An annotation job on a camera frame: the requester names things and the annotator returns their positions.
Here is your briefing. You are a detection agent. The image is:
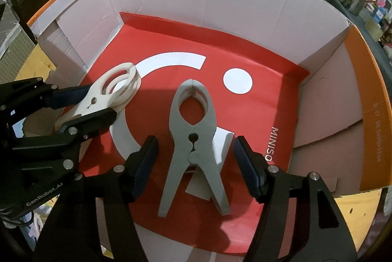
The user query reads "dark cloth side table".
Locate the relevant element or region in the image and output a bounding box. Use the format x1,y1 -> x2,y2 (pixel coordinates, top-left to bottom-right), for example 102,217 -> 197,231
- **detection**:
324,0 -> 391,72

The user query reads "orange cardboard box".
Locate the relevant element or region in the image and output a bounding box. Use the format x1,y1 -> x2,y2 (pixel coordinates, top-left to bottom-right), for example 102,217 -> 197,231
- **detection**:
28,0 -> 391,261

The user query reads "white plastic clamp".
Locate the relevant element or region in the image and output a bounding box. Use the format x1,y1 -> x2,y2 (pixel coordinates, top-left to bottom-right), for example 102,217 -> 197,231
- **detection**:
54,62 -> 142,129

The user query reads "grey plastic clamp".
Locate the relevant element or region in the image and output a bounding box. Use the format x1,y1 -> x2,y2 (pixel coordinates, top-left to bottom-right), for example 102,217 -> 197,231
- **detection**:
158,79 -> 234,217

